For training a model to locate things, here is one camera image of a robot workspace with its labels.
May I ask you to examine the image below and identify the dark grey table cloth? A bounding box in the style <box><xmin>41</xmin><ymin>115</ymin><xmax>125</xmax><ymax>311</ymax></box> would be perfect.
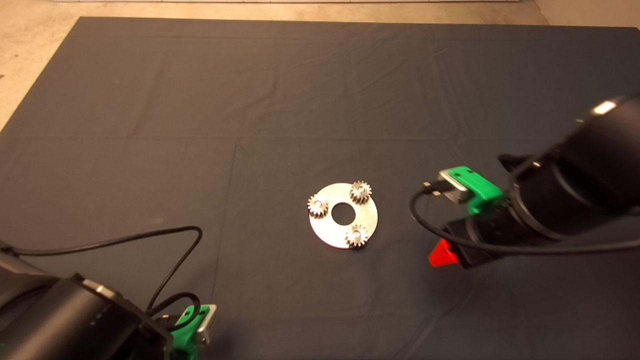
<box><xmin>0</xmin><ymin>16</ymin><xmax>640</xmax><ymax>360</ymax></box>

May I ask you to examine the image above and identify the thin black camera cable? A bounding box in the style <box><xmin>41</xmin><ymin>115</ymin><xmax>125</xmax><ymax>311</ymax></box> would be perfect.
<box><xmin>409</xmin><ymin>181</ymin><xmax>640</xmax><ymax>257</ymax></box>
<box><xmin>0</xmin><ymin>226</ymin><xmax>203</xmax><ymax>332</ymax></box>

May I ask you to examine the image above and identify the green left camera mount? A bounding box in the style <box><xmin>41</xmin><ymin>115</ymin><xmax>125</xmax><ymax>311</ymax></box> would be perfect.
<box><xmin>170</xmin><ymin>305</ymin><xmax>210</xmax><ymax>360</ymax></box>

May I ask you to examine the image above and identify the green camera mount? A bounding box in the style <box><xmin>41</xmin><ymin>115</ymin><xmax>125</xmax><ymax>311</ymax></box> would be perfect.
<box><xmin>170</xmin><ymin>305</ymin><xmax>210</xmax><ymax>360</ymax></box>
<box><xmin>448</xmin><ymin>166</ymin><xmax>506</xmax><ymax>216</ymax></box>

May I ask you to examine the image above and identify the round metal carrier plate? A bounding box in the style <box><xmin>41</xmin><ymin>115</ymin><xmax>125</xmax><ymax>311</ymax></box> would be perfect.
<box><xmin>308</xmin><ymin>183</ymin><xmax>379</xmax><ymax>249</ymax></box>

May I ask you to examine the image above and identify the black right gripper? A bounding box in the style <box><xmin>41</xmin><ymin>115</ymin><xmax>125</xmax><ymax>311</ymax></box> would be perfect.
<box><xmin>428</xmin><ymin>210</ymin><xmax>526</xmax><ymax>270</ymax></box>

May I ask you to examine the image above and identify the silver right camera box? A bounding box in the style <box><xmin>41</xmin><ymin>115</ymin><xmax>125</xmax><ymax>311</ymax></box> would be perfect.
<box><xmin>437</xmin><ymin>170</ymin><xmax>473</xmax><ymax>206</ymax></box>

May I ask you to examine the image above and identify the green right camera mount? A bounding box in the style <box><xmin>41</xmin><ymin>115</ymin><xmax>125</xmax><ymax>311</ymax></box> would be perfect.
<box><xmin>448</xmin><ymin>166</ymin><xmax>506</xmax><ymax>216</ymax></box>

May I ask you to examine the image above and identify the small steel planetary gear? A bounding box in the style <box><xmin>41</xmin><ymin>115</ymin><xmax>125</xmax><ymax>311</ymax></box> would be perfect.
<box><xmin>345</xmin><ymin>223</ymin><xmax>369</xmax><ymax>248</ymax></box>
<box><xmin>306</xmin><ymin>195</ymin><xmax>329</xmax><ymax>219</ymax></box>
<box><xmin>349</xmin><ymin>180</ymin><xmax>373</xmax><ymax>205</ymax></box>

